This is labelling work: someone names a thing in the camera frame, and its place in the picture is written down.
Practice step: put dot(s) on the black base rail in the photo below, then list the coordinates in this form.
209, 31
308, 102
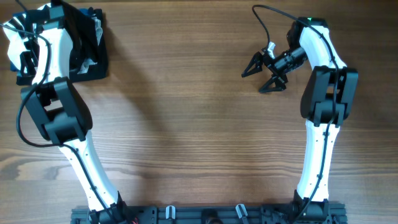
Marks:
211, 214

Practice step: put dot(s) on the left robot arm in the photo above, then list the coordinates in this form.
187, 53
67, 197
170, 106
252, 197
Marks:
64, 120

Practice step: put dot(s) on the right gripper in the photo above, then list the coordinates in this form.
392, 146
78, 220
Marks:
280, 79

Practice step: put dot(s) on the white black striped garment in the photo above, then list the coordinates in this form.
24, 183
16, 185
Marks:
30, 50

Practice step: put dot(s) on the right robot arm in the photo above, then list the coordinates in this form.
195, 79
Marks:
325, 104

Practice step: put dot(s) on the black folded garment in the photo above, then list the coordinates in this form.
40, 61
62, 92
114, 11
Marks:
95, 71

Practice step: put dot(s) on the black t-shirt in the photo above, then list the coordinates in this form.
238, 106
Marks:
71, 16

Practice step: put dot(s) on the grey folded garment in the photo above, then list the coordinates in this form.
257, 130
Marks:
91, 33

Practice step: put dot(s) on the blue folded garment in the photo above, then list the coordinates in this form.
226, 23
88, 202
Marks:
16, 45

